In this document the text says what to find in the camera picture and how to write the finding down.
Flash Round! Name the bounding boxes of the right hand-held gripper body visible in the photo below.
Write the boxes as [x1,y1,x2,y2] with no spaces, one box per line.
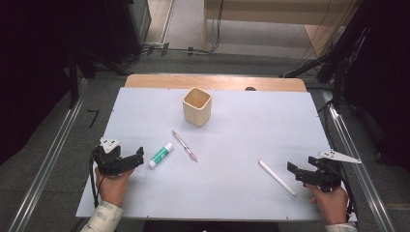
[307,149,363,193]

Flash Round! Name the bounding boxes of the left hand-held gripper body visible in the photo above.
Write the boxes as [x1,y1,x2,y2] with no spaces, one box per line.
[92,137,131,177]

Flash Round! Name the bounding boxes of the white pen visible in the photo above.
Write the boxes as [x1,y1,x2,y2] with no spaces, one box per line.
[257,159,298,198]

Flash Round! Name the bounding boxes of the green and white glue stick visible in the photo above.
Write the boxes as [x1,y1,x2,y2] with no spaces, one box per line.
[148,142,175,169]

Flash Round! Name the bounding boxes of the pink pen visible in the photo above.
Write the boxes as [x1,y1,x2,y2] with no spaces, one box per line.
[171,130,199,163]

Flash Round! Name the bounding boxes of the beige square cup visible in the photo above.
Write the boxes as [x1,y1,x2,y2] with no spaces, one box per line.
[182,86,213,128]

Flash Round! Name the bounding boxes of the person's left hand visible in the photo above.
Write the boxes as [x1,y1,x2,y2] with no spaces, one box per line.
[94,166,135,208]

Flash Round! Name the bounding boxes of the person's right hand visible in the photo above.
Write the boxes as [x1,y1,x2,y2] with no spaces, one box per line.
[306,183,350,225]

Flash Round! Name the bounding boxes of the white board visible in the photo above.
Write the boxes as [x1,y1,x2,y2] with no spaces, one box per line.
[75,86,358,223]

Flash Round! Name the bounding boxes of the black stand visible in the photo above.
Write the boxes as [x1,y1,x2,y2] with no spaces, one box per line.
[64,44,127,109]
[279,18,371,112]

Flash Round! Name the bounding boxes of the wooden table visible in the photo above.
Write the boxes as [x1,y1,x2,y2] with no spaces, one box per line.
[124,73,308,93]

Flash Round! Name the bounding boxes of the dark curtain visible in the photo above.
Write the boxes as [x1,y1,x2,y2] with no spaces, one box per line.
[0,0,76,166]

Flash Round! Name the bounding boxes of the dark cabinet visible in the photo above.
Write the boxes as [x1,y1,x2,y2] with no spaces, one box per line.
[102,0,153,64]

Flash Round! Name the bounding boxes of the light wooden furniture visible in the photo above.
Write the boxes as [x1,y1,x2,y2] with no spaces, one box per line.
[204,0,361,60]

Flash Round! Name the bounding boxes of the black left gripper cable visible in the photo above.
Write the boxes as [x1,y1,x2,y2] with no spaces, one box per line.
[88,147,107,209]

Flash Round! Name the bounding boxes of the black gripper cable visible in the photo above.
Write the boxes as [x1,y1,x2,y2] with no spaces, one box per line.
[88,147,107,209]
[325,162,358,223]

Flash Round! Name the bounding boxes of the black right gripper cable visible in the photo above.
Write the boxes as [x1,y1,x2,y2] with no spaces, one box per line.
[325,162,358,223]

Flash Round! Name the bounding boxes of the metal floor rail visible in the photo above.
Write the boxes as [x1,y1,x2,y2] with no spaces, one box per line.
[8,76,90,232]
[321,90,398,232]

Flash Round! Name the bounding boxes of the black floor cables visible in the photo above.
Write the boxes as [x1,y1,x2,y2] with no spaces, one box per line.
[122,0,225,66]

